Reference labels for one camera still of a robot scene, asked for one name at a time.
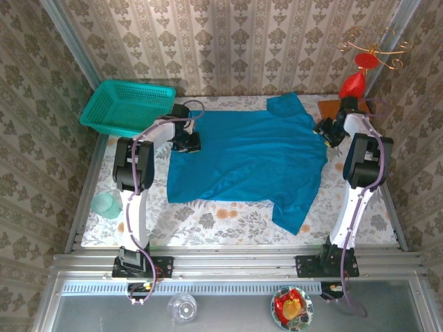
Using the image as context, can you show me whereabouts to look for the blue t-shirt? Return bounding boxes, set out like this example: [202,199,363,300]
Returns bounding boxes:
[165,91,329,236]

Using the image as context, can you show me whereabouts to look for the orange wooden board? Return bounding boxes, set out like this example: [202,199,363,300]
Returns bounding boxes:
[317,98,375,122]

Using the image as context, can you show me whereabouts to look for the teal plastic basket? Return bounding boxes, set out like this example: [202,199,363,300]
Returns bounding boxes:
[78,79,177,136]

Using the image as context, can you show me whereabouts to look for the floral tablecloth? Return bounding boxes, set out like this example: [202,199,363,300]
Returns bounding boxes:
[81,95,399,247]

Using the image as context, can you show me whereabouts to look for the translucent green cup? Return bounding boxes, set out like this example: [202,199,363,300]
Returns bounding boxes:
[91,191,123,220]

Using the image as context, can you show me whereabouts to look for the black controller board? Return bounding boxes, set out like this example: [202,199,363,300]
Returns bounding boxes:
[320,282,350,300]
[127,282,156,295]

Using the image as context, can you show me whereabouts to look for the clear glass bowl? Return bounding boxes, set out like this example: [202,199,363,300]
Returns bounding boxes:
[167,292,198,326]

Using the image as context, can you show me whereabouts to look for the red snack wrapper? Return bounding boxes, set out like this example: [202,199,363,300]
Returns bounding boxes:
[275,289,306,324]

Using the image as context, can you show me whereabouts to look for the patterned plate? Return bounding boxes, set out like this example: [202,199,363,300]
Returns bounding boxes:
[270,285,315,332]

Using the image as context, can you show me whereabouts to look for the gold wire ornament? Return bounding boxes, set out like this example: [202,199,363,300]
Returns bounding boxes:
[337,26,411,75]

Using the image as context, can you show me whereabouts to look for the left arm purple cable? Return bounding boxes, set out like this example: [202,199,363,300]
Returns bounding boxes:
[124,99,206,306]

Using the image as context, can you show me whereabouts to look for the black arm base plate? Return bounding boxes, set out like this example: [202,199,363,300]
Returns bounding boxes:
[111,255,174,279]
[295,255,360,279]

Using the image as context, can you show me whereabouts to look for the aluminium frame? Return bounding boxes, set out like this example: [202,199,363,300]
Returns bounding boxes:
[33,0,433,332]

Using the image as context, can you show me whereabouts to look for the grey slotted cable duct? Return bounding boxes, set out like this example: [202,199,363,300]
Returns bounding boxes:
[61,279,323,295]

